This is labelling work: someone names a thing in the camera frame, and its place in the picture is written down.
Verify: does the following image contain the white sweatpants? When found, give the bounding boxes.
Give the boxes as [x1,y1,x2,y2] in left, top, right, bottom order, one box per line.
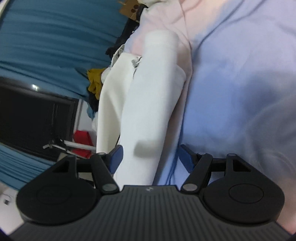
[96,31,186,187]

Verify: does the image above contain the folding drying rack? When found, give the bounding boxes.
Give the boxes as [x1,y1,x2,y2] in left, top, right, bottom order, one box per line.
[42,140,96,153]

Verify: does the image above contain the grey white clothes pile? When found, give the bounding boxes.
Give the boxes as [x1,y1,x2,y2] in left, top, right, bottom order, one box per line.
[105,44,125,68]

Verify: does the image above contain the left blue curtain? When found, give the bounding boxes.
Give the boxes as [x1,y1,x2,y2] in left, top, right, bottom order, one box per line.
[0,145,55,190]

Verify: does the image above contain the blue curtain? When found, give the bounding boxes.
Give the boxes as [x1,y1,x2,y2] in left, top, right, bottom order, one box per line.
[1,1,127,99]
[0,145,55,190]

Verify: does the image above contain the red cloth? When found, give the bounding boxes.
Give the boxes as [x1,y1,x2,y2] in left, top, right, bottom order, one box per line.
[72,130,94,159]

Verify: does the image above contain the dark window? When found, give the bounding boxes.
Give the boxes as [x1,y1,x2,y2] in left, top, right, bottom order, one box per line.
[1,77,79,162]

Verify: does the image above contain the mustard yellow garment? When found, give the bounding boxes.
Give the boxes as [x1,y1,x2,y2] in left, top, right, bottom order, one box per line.
[87,68,106,100]

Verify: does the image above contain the pastel tie-dye duvet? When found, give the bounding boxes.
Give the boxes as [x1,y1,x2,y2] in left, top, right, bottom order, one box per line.
[126,1,295,232]

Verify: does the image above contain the right blue curtain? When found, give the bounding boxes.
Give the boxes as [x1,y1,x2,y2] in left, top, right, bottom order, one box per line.
[1,1,127,99]

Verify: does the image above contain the brown paper bag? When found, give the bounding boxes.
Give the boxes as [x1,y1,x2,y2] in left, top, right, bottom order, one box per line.
[118,0,147,23]

